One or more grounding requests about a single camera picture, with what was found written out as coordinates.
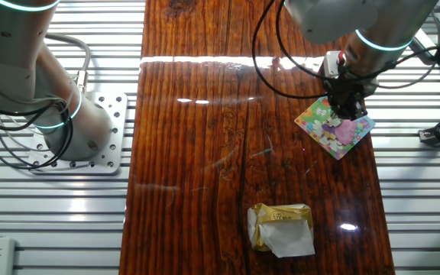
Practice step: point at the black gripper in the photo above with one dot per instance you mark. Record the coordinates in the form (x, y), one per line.
(348, 91)

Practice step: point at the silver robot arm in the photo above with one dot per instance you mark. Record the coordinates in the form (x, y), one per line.
(82, 126)

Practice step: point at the grey box with red button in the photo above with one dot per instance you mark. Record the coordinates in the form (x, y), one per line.
(330, 63)

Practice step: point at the gold wrapped snack packet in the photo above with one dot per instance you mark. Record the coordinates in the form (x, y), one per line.
(281, 233)

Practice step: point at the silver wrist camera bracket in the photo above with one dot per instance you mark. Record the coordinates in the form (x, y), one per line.
(422, 44)

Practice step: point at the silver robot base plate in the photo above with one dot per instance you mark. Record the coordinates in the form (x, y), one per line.
(117, 114)

